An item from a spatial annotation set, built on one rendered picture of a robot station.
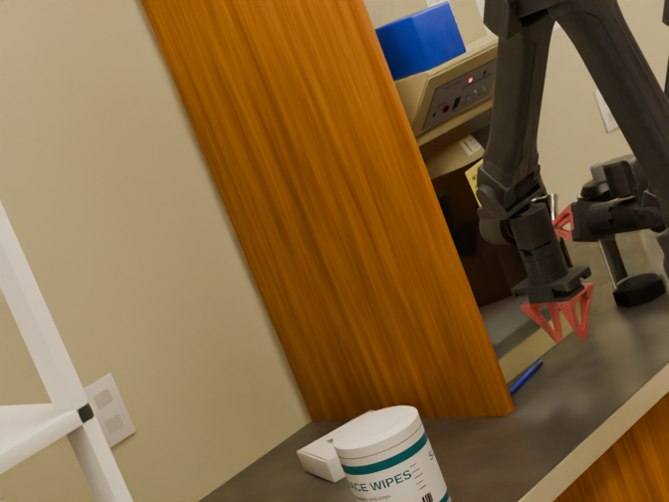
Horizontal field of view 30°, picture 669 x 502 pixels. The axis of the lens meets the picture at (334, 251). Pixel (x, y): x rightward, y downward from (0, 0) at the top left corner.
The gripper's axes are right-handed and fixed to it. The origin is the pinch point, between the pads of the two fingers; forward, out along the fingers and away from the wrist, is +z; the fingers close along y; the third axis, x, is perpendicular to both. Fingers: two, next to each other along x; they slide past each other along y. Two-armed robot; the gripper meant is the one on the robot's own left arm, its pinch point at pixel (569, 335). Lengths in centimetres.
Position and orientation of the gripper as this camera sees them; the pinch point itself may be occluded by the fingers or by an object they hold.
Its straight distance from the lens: 184.2
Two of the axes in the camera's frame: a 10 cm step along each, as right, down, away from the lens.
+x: -6.6, 3.8, -6.5
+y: -6.6, 1.1, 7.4
